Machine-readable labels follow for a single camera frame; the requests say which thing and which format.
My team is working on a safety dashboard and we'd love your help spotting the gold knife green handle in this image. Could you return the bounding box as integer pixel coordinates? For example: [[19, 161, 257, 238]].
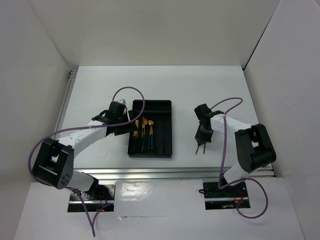
[[131, 119, 139, 153]]

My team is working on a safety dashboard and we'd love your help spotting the gold fork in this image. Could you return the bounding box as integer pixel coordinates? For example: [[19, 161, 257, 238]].
[[141, 116, 148, 153]]

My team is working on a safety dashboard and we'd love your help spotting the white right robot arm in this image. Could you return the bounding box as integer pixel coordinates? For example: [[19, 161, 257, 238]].
[[195, 114, 277, 196]]

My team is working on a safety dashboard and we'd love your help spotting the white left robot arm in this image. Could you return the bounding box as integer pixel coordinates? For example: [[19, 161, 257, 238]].
[[31, 99, 133, 200]]

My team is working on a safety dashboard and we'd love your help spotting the black cutlery tray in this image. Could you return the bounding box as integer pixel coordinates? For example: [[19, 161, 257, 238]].
[[127, 99, 173, 159]]

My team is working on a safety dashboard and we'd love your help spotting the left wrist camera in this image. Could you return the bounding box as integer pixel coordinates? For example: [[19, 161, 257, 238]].
[[116, 99, 127, 106]]

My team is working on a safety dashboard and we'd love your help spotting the aluminium front rail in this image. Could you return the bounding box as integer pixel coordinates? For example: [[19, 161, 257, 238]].
[[72, 166, 275, 181]]

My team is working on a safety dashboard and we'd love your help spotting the aluminium rail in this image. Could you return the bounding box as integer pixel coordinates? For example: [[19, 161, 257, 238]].
[[54, 66, 79, 131], [72, 166, 275, 181]]

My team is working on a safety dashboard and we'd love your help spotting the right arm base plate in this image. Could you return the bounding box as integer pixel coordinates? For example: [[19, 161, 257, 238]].
[[198, 182, 251, 210]]

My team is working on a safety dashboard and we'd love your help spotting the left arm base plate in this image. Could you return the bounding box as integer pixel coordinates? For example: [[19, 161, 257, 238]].
[[67, 184, 116, 213]]

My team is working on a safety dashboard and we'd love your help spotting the aluminium left rail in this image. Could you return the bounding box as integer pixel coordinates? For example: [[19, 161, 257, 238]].
[[54, 66, 79, 131]]

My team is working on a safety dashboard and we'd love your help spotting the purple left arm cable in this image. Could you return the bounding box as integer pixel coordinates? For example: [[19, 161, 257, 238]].
[[26, 86, 146, 238]]

